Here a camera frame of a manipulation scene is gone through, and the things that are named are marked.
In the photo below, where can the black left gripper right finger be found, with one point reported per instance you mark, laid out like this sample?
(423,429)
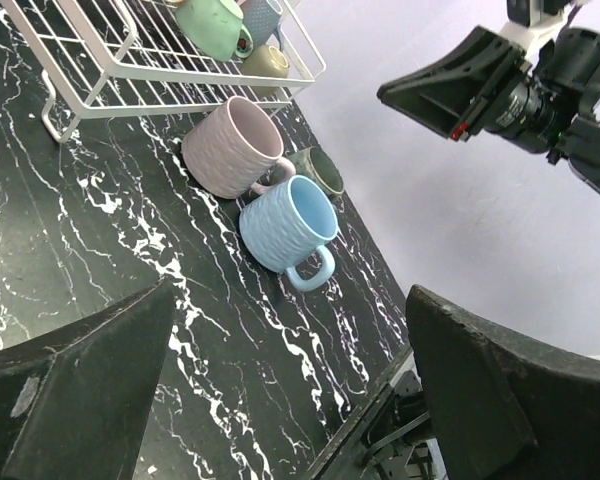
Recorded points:
(503,405)

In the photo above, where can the grey-blue printed mug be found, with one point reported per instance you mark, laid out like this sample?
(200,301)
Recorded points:
(263,20)

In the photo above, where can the lavender wide mug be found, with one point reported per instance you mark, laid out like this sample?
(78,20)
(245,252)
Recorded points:
(228,151)

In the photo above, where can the light blue mug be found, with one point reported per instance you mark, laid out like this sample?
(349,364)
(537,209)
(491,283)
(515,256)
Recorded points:
(285,226)

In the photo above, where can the dark grey-green mug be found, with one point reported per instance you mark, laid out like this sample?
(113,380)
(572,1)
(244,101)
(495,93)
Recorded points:
(314,163)

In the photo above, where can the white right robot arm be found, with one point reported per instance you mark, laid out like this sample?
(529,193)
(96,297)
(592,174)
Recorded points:
(580,142)

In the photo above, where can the teal green cup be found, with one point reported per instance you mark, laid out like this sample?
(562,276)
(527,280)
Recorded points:
(216,27)

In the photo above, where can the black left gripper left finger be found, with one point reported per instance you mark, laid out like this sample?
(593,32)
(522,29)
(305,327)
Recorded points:
(74,402)

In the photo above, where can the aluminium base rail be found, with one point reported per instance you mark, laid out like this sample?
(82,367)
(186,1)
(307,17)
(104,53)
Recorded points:
(388,436)

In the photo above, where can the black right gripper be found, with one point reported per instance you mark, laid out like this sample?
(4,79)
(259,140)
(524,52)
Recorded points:
(486,84)

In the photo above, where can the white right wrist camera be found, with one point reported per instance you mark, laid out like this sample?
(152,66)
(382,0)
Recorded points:
(533,23)

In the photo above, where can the white wire dish rack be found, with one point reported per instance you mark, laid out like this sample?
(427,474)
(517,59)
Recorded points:
(116,59)

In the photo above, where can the olive grey small cup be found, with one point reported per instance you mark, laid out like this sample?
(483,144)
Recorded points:
(266,61)

